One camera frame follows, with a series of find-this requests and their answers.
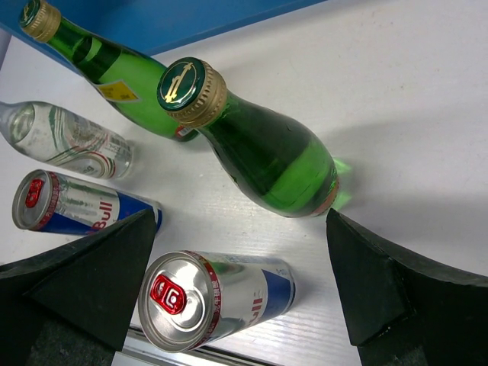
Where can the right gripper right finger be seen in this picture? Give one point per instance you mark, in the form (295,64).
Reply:
(402,308)

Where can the green glass bottle right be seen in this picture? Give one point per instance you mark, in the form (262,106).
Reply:
(273,159)

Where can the Red Bull can right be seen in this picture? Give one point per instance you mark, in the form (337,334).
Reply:
(189,299)

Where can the green glass bottle rear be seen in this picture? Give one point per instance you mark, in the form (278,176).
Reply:
(125,78)

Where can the Red Bull can left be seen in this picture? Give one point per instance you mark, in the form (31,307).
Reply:
(51,202)

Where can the blue and yellow shelf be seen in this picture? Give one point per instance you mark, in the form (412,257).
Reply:
(154,27)

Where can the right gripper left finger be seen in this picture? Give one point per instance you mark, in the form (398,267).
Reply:
(72,305)

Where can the clear water bottle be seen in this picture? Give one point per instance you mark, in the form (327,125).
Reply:
(58,137)

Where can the green glass bottle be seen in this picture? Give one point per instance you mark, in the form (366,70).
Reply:
(273,159)
(125,78)

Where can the red bull can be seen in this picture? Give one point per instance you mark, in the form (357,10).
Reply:
(51,202)
(189,299)

